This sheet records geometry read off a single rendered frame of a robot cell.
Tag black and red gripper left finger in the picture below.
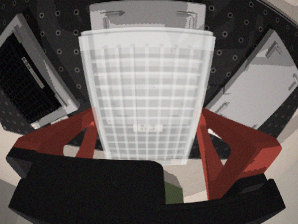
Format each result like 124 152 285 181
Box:
13 107 98 158

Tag white multi-well plate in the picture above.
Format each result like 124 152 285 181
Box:
78 27 216 165

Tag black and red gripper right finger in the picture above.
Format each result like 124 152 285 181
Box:
196 107 282 200

